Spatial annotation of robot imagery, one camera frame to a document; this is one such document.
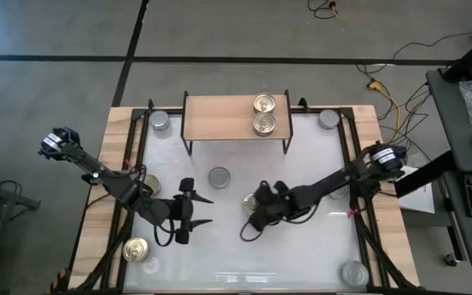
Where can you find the yellow black hazard tape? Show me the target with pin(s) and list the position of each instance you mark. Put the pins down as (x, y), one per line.
(60, 280)

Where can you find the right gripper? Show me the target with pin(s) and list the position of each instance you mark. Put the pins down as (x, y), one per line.
(277, 202)

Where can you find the black metal table frame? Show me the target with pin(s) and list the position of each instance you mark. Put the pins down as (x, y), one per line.
(345, 143)

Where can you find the grey metal stand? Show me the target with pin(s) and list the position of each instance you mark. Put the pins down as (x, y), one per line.
(14, 199)

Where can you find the white paper sheet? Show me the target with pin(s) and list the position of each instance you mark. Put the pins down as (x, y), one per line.
(418, 201)

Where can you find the black diagonal beam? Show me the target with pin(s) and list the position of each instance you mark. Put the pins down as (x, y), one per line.
(428, 174)

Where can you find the silver lid green label can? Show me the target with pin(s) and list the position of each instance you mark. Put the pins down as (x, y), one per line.
(354, 273)
(338, 195)
(329, 119)
(159, 120)
(219, 178)

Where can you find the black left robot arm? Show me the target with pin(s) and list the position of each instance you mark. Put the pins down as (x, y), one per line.
(109, 178)

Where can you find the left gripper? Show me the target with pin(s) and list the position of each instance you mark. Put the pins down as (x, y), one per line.
(182, 213)

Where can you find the clear round plastic disc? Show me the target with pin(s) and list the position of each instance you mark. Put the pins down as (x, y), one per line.
(151, 265)

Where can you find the black stand pole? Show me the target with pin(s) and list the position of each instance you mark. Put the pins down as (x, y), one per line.
(465, 61)

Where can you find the grey desk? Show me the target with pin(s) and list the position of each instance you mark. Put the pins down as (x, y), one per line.
(449, 123)

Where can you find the wooden shelf black frame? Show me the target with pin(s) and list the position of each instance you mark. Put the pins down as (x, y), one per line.
(219, 119)

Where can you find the black caster wheel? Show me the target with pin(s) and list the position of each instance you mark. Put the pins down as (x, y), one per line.
(451, 259)

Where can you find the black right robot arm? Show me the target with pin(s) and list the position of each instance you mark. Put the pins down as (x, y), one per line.
(330, 184)

